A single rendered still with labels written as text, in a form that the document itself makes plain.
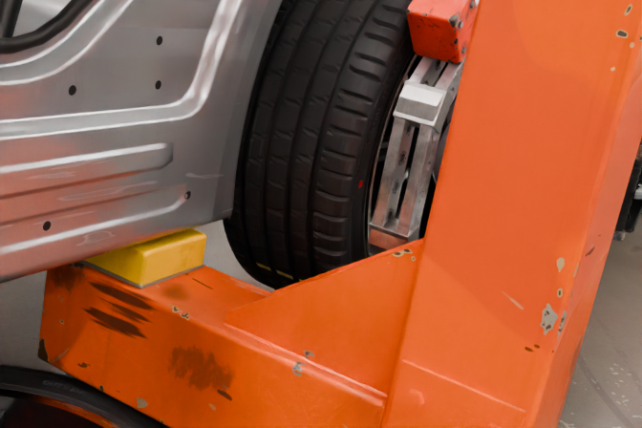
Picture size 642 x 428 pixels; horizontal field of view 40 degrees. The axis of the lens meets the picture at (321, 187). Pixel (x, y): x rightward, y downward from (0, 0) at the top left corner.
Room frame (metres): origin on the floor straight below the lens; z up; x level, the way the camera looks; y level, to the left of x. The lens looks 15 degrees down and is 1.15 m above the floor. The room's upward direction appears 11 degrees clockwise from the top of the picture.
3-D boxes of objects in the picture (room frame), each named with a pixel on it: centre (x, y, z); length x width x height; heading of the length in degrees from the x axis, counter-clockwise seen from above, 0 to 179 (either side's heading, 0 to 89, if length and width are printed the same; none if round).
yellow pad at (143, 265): (1.16, 0.23, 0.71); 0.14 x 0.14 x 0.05; 63
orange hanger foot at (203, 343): (1.08, 0.08, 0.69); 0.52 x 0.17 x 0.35; 63
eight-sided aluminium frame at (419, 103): (1.49, -0.23, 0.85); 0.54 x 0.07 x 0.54; 153
